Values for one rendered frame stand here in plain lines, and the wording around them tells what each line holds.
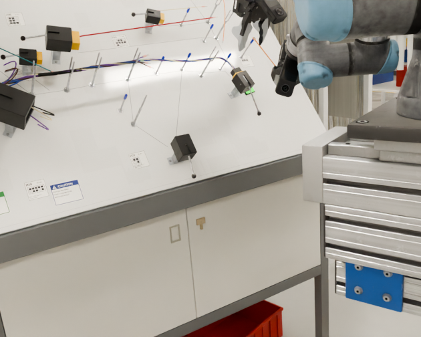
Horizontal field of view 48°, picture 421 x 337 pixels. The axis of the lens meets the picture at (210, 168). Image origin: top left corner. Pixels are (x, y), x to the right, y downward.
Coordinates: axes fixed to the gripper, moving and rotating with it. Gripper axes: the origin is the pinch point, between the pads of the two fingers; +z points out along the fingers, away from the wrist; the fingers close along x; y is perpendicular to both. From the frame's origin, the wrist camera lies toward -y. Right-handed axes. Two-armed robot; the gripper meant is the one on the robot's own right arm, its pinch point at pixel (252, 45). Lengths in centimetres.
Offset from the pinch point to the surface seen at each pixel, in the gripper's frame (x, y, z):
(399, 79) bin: -282, 71, 134
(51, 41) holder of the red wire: 51, 26, -1
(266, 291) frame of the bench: 11, -38, 75
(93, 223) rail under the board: 62, -13, 29
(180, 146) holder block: 34.6, -11.6, 16.1
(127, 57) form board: 27.4, 26.2, 9.5
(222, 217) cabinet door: 22, -21, 44
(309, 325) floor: -21, -45, 119
